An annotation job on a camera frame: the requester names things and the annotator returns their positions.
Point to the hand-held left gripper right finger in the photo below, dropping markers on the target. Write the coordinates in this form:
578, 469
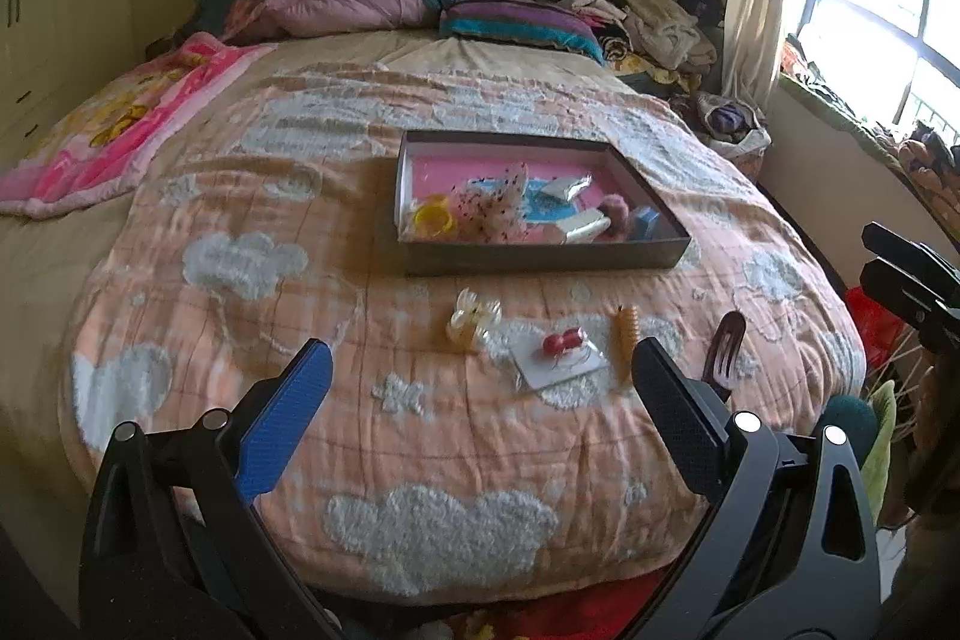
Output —
679, 422

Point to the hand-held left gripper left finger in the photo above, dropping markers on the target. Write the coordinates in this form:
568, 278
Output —
285, 422

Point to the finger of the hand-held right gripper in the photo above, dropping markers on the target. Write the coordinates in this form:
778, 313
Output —
907, 257
919, 310

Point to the small blue box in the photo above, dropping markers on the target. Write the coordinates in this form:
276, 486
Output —
649, 226

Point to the pink pom pom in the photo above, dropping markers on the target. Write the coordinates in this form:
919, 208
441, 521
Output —
620, 214

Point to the yellow hair claw clip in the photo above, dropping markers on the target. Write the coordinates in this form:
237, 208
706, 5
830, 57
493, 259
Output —
435, 218

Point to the grey cardboard box pink inside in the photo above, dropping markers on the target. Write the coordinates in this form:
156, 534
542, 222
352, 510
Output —
480, 257

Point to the speckled sheer hair bow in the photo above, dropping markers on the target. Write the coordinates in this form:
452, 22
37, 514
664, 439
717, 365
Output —
495, 205

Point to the red plastic bag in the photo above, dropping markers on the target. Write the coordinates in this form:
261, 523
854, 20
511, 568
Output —
874, 325

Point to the brown hair clip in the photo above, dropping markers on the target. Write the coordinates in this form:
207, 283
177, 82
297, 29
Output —
724, 355

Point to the cloths on windowsill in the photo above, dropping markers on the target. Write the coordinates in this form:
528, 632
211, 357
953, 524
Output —
930, 160

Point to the orange ribbed hair clip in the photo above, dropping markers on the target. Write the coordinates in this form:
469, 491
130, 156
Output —
627, 332

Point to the peach cloud quilt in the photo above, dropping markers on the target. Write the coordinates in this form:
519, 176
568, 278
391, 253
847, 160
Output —
412, 445

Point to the white card with red earrings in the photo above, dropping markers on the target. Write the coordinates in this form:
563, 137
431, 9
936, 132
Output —
555, 366

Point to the light green cloth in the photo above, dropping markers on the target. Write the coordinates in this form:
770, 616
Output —
883, 445

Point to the red floral cloth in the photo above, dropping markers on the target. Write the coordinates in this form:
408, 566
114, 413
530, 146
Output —
585, 610

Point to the white hair claw clip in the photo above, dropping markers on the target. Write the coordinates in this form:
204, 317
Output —
472, 317

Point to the white bag with purple cloth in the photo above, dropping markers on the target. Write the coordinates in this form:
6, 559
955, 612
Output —
731, 123

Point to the beige bedsheet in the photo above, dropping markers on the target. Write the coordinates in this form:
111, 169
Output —
45, 272

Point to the pile of clothes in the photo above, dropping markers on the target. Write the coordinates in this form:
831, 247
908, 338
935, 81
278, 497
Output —
660, 25

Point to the pink cartoon blanket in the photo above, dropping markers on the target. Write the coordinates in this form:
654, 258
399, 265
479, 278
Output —
112, 123

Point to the pink quilted blanket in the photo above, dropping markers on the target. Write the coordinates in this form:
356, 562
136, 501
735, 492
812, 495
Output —
352, 6

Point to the striped pillow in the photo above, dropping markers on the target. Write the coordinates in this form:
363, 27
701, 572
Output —
517, 21

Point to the cream wardrobe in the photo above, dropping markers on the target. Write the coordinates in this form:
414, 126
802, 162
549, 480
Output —
45, 10

